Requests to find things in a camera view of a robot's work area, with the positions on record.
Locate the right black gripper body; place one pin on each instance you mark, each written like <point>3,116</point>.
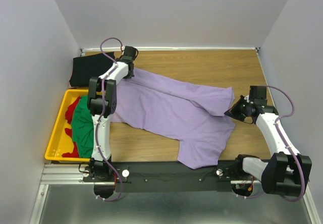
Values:
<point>249,104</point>

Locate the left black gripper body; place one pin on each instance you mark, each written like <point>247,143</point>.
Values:
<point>129,76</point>

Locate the purple t shirt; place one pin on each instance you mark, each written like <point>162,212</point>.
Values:
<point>192,114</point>

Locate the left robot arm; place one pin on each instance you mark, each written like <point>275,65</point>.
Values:
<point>102,103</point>

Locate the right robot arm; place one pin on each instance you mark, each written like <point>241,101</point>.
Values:
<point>287,172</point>

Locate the folded black t shirt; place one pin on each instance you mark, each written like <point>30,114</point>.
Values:
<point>88,66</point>

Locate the red t shirt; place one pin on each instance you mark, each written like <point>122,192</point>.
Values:
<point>69,116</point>

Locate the green t shirt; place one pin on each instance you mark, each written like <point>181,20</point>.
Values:
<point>82,128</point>

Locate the yellow plastic bin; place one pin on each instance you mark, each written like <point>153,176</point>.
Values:
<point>60,142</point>

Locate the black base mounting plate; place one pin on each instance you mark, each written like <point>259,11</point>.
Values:
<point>171,176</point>

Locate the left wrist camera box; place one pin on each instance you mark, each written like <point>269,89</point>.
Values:
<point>130,51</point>

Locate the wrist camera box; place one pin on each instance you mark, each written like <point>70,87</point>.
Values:
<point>130,51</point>
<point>257,93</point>

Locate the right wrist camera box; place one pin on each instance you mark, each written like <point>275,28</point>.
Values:
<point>257,93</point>

